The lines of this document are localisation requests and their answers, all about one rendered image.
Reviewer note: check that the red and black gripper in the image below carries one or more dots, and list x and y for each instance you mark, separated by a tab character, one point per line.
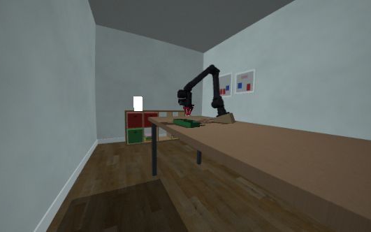
188	106

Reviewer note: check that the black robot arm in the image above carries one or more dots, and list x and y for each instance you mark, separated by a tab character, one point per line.
217	101

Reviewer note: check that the green open bin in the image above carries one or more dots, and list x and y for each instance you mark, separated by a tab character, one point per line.
186	122

